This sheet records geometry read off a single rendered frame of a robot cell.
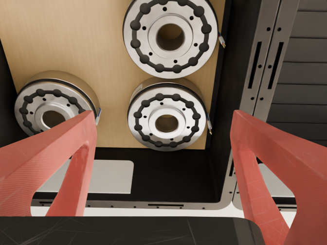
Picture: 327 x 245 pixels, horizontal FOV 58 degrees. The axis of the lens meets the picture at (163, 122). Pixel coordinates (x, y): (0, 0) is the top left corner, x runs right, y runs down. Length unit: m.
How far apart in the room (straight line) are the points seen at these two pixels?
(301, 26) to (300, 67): 0.05
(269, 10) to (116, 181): 0.27
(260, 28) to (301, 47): 0.14
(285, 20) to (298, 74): 0.16
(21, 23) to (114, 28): 0.11
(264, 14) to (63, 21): 0.22
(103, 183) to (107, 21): 0.20
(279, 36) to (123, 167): 0.26
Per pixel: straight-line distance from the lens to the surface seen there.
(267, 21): 0.26
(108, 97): 0.40
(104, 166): 0.43
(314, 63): 0.42
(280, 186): 0.43
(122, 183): 0.40
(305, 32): 0.40
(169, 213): 0.78
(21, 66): 0.42
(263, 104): 0.30
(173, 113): 0.37
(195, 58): 0.34
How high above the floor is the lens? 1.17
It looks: 54 degrees down
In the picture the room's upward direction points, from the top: 179 degrees counter-clockwise
